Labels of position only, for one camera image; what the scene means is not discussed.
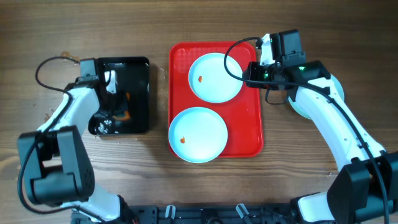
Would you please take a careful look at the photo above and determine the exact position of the red plastic tray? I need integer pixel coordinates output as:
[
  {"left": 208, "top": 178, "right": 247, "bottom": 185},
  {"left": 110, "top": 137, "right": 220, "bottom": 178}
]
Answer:
[{"left": 168, "top": 41, "right": 264, "bottom": 158}]

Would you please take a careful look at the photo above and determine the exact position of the green and yellow sponge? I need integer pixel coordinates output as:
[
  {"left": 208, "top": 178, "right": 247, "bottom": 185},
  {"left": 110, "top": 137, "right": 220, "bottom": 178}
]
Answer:
[{"left": 112, "top": 91, "right": 131, "bottom": 121}]

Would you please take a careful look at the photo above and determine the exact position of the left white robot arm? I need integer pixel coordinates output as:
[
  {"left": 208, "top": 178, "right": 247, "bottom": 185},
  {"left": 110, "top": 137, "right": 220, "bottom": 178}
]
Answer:
[{"left": 17, "top": 58, "right": 136, "bottom": 223}]

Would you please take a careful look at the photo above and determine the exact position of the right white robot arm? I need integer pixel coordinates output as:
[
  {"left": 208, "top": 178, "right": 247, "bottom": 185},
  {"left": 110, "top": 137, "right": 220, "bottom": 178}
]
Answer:
[{"left": 260, "top": 30, "right": 397, "bottom": 223}]

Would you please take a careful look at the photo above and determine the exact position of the light blue plate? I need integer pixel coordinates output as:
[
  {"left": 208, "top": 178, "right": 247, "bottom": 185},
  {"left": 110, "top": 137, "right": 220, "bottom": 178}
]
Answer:
[
  {"left": 288, "top": 75, "right": 345, "bottom": 119},
  {"left": 169, "top": 107, "right": 228, "bottom": 163},
  {"left": 188, "top": 53, "right": 243, "bottom": 103}
]

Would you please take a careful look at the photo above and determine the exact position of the black water tray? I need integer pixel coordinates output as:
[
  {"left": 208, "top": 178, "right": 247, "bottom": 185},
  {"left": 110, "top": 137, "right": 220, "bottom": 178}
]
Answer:
[{"left": 88, "top": 57, "right": 150, "bottom": 135}]

